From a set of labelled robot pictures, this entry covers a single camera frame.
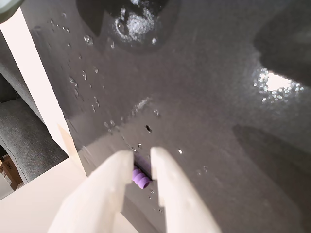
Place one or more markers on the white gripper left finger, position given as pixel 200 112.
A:
pixel 97 194

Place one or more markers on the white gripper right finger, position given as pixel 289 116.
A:
pixel 175 194

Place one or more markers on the purple ribbed pen grip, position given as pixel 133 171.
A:
pixel 141 180

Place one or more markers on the pale green steel cup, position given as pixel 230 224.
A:
pixel 7 9

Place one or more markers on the black shiny table mat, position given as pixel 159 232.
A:
pixel 194 109

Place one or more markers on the brown cardboard box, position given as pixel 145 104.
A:
pixel 11 172

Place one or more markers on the grey fabric sofa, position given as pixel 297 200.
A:
pixel 26 136

